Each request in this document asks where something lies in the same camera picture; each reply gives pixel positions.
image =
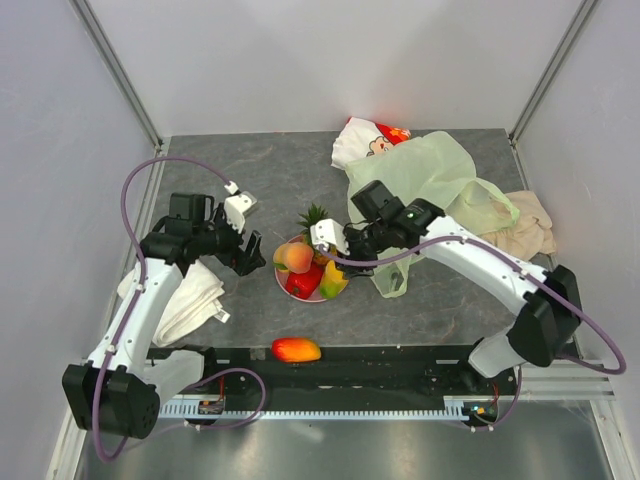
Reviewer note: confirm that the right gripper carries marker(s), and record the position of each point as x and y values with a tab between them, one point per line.
353	270

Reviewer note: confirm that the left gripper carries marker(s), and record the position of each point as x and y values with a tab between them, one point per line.
252	257

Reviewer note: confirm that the fake yellow pear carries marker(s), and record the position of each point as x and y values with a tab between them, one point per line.
280	258

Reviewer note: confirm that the fake peach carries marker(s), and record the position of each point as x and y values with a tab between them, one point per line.
298	257

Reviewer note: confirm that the fake red bell pepper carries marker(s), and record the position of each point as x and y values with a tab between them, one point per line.
303	285

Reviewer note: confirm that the fake pineapple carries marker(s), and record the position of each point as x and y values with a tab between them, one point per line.
312	216

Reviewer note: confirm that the fake red orange mango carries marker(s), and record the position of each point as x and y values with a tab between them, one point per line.
296	350

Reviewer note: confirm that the green avocado print plastic bag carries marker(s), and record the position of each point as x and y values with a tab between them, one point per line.
437	168

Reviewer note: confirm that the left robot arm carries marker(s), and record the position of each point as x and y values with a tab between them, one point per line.
117	390

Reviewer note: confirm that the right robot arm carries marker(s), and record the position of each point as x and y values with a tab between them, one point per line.
544	302

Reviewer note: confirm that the white red cartoon bag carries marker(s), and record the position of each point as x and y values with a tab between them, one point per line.
362	138

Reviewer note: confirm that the pink plate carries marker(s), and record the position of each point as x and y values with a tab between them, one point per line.
281	279

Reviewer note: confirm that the white folded towel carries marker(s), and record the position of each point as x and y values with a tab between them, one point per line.
194	302

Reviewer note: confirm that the beige crumpled cloth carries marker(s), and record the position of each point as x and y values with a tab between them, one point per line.
531	234

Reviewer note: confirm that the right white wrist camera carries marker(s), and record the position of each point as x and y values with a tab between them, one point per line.
328	233

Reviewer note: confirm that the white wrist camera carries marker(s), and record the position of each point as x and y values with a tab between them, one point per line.
238	206
328	233

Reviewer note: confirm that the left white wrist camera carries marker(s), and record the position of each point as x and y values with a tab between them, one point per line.
238	206

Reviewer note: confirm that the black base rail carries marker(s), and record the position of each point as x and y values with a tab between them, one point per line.
430	371

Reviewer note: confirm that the slotted cable duct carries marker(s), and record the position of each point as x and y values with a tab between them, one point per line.
192	409

